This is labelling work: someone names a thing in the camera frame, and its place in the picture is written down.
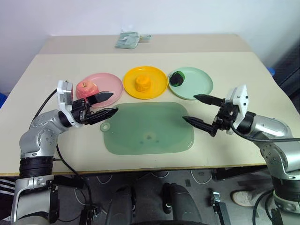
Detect yellow toy food piece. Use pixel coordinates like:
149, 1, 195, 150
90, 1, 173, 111
135, 75, 151, 93

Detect black table frame bar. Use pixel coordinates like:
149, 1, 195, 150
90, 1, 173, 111
52, 175, 85, 191
212, 165, 269, 181

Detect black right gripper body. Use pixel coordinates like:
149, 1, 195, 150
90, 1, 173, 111
214, 98, 238, 131

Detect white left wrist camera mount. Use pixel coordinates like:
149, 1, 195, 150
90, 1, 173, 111
57, 80, 78, 128

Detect dark green toy vegetable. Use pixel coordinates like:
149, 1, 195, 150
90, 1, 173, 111
169, 71, 186, 86

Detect pink plate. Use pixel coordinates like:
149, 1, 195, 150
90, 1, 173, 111
75, 73, 124, 109

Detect folded pale green cloth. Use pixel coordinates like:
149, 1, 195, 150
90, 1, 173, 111
114, 31, 142, 50

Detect light green plate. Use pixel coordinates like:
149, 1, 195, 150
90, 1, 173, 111
167, 66, 214, 101

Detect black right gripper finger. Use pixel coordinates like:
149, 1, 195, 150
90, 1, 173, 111
182, 115, 218, 138
193, 94, 223, 106

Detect black woven panel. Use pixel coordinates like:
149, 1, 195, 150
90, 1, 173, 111
272, 43, 300, 97

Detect blue box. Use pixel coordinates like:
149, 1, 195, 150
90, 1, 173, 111
0, 92, 9, 109

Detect dark rounded shape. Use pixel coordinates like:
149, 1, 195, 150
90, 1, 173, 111
162, 182, 203, 225
105, 184, 137, 225

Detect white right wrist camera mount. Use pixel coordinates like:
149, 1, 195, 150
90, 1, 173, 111
225, 84, 248, 136

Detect black white striped trousers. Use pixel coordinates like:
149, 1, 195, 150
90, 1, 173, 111
0, 178, 16, 205

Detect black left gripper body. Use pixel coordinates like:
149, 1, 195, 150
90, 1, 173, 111
70, 98, 95, 127

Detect metal clamp with black bar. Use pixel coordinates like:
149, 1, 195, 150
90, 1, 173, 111
209, 190, 233, 225

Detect black floor bracket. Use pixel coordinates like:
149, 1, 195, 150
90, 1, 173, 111
80, 205, 102, 225

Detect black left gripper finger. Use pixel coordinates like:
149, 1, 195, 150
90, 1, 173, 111
89, 107, 119, 126
87, 91, 114, 105

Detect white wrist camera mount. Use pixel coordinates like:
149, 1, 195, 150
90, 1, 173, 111
57, 80, 78, 128
225, 84, 248, 136

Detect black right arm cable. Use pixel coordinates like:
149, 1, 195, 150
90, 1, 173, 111
229, 121, 300, 143

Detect white shoe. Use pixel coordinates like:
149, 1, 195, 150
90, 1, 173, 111
230, 189, 259, 207

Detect translucent green mat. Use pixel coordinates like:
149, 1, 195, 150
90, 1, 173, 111
100, 101, 195, 156

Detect yellow plate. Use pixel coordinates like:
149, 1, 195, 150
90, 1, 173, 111
123, 66, 168, 100

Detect pink apple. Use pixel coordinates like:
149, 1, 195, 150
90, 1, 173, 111
75, 81, 99, 100

